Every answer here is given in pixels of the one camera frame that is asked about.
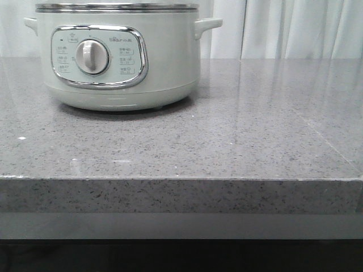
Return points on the pale green electric cooking pot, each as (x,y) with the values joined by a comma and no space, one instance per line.
(120,60)

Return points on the glass pot lid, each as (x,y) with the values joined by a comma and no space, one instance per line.
(118,6)

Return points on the white pleated curtain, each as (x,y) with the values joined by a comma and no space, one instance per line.
(283,29)

